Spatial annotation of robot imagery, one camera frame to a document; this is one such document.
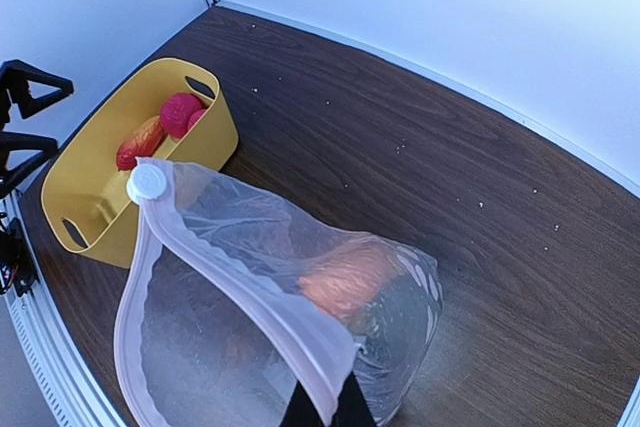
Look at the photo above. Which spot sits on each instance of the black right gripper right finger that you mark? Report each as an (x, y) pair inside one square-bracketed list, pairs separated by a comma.
[(352, 410)]

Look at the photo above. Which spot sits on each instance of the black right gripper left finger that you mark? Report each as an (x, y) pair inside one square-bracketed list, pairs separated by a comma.
[(300, 411)]

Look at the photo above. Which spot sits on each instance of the orange toy orange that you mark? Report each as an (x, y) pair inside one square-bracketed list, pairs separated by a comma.
[(344, 281)]

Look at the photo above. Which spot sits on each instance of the clear zip top bag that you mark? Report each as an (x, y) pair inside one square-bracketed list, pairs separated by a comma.
[(213, 328)]

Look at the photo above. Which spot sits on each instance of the red toy apple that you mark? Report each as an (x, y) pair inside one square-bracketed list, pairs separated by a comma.
[(195, 117), (176, 112)]

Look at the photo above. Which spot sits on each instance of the yellow plastic basket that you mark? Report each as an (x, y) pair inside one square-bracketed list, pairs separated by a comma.
[(91, 206)]

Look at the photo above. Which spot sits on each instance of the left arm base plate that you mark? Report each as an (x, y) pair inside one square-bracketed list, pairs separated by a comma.
[(18, 270)]

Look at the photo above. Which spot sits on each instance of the aluminium front rail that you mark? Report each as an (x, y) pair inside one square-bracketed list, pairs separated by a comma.
[(69, 388)]

